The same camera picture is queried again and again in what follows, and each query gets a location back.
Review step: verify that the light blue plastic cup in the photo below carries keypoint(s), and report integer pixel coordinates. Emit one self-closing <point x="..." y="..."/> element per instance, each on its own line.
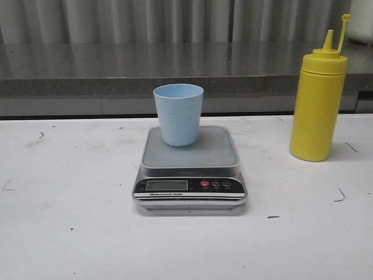
<point x="179" y="107"/>

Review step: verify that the yellow squeeze bottle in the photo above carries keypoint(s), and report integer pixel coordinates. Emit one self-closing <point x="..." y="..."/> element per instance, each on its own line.
<point x="320" y="88"/>

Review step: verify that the silver electronic kitchen scale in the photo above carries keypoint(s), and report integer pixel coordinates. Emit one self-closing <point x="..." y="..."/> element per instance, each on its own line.
<point x="205" y="175"/>

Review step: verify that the white container in background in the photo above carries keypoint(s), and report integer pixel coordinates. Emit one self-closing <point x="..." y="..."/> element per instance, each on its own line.
<point x="359" y="28"/>

